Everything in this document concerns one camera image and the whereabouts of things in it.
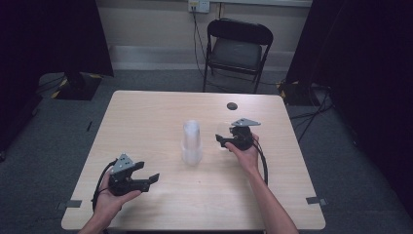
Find left hand-held gripper cable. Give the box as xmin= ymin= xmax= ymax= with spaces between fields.
xmin=91 ymin=158 xmax=119 ymax=213

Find black stand base yellow tape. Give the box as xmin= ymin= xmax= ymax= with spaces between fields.
xmin=50 ymin=71 xmax=104 ymax=101
xmin=277 ymin=79 xmax=315 ymax=107

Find black curtain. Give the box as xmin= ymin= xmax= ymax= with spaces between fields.
xmin=284 ymin=0 xmax=413 ymax=222
xmin=0 ymin=0 xmax=115 ymax=154

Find black floor cables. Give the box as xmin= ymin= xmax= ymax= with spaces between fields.
xmin=289 ymin=82 xmax=336 ymax=144

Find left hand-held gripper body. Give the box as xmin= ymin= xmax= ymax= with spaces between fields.
xmin=107 ymin=153 xmax=151 ymax=197

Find right hand-held gripper cable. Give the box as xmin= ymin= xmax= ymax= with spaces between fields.
xmin=252 ymin=141 xmax=270 ymax=187

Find white wall socket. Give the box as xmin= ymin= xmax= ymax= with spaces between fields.
xmin=187 ymin=0 xmax=211 ymax=15

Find person's right hand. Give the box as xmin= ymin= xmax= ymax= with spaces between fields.
xmin=224 ymin=133 xmax=261 ymax=177

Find hand-held gripper cable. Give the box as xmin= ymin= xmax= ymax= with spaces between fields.
xmin=252 ymin=141 xmax=270 ymax=187
xmin=91 ymin=158 xmax=119 ymax=213

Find person's left hand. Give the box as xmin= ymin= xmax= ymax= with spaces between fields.
xmin=93 ymin=176 xmax=143 ymax=222

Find grey tape strip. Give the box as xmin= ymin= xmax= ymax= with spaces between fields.
xmin=57 ymin=199 xmax=83 ymax=211
xmin=305 ymin=196 xmax=327 ymax=207

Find black folding chair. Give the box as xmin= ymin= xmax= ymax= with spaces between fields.
xmin=202 ymin=18 xmax=275 ymax=95

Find stack of clear plastic cups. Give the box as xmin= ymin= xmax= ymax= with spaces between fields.
xmin=180 ymin=119 xmax=205 ymax=167

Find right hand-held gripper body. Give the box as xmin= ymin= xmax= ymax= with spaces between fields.
xmin=227 ymin=117 xmax=262 ymax=152

